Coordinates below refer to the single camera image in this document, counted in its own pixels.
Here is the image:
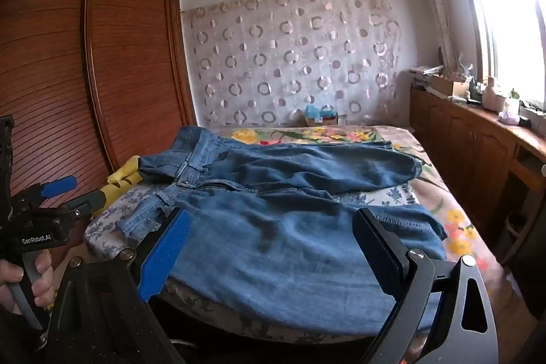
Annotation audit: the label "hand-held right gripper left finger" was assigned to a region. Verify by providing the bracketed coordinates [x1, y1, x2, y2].
[45, 208, 192, 364]

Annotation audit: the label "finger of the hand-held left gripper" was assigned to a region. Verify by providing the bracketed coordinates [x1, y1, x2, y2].
[15, 175, 78, 208]
[51, 187, 108, 225]

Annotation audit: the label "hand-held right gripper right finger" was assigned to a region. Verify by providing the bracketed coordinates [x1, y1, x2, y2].
[353, 207, 501, 364]

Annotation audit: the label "blue denim pants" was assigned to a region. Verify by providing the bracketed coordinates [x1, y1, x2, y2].
[115, 126, 448, 337]

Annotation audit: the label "person's left hand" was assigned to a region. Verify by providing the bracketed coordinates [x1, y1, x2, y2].
[0, 251, 55, 316]

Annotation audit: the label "yellow plush toy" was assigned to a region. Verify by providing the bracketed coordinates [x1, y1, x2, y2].
[106, 157, 143, 205]

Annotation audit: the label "bed with floral sheet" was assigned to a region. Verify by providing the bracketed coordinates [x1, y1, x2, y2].
[83, 124, 513, 348]

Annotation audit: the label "wooden headboard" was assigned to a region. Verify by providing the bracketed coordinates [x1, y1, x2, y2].
[0, 0, 198, 215]

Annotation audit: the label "wooden side cabinet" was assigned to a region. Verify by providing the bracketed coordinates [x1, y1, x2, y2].
[408, 85, 546, 305]

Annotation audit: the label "blue and white box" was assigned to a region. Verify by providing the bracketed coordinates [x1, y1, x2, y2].
[304, 105, 340, 127]

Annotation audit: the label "cardboard box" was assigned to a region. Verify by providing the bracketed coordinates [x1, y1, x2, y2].
[429, 74, 470, 97]

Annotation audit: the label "stack of papers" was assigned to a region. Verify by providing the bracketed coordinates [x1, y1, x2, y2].
[409, 65, 444, 87]

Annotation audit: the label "circle patterned curtain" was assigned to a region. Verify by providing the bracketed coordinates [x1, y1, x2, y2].
[181, 0, 404, 128]

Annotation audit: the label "white drape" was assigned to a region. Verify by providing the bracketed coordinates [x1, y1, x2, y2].
[409, 0, 459, 68]

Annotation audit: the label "window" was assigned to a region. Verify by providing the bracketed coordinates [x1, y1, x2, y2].
[446, 0, 546, 109]

